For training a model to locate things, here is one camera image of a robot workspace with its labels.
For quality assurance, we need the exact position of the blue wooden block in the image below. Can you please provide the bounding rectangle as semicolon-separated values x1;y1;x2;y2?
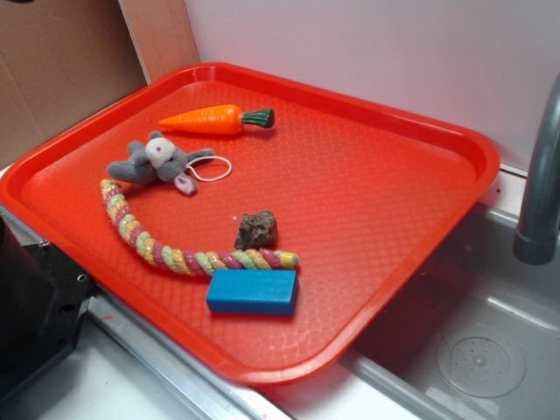
206;269;299;316

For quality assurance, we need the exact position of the brown rock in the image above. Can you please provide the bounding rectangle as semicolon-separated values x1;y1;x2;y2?
234;210;278;250

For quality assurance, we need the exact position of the orange toy carrot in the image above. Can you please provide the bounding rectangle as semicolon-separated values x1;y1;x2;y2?
158;104;276;135

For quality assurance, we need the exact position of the grey metal faucet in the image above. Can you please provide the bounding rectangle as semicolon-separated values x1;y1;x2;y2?
513;80;559;265

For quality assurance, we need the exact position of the grey toy sink basin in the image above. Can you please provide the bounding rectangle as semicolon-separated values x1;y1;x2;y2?
267;205;559;419

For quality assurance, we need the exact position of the multicolour braided rope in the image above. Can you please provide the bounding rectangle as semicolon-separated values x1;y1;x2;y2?
100;178;300;278

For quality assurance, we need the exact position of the brown cardboard panel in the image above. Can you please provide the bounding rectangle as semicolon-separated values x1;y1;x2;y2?
1;1;200;167

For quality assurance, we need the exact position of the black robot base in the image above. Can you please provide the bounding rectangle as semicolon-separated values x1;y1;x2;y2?
1;221;91;403

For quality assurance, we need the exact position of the grey plush mouse toy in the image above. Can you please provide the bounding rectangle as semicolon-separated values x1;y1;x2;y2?
108;131;233;196

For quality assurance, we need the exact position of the red plastic tray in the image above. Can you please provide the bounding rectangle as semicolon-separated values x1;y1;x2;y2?
1;63;500;386

